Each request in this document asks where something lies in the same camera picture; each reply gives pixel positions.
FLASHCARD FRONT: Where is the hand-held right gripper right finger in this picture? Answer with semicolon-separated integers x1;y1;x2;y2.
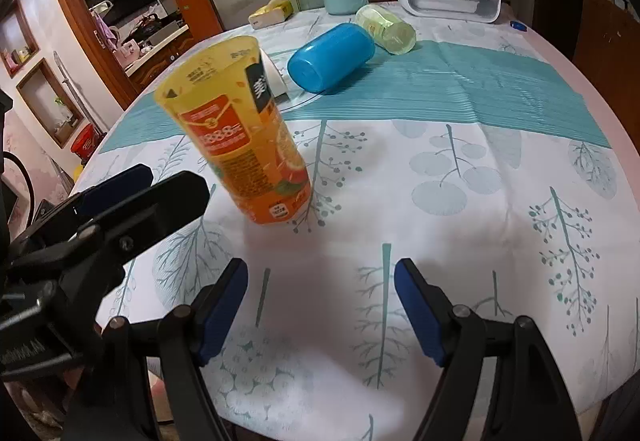
393;257;584;441

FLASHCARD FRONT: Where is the orange printed plastic cup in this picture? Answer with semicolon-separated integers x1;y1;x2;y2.
153;36;312;226

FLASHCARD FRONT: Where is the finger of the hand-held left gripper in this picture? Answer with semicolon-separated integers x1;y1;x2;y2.
29;164;154;234
9;171;211;283

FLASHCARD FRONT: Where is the black cable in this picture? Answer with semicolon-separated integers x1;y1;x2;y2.
0;150;37;222

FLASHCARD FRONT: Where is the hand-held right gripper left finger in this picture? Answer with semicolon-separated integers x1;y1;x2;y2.
62;257;249;441

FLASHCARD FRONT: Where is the green translucent plastic cup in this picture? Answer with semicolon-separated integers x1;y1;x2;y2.
355;4;417;56

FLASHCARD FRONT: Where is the blue plastic cup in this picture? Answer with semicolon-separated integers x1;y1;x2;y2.
287;23;377;96

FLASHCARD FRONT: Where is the white folded paper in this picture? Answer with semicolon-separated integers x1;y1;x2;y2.
259;48;290;102

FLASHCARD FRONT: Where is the yellow tissue box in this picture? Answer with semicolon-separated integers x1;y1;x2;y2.
248;0;295;30

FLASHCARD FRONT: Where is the wooden-framed wall niche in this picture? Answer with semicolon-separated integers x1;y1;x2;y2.
0;0;41;80
16;58;86;150

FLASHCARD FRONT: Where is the pink towel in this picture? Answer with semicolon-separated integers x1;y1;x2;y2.
92;13;121;50

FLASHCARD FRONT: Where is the red bucket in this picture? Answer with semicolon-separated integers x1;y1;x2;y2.
70;123;97;166

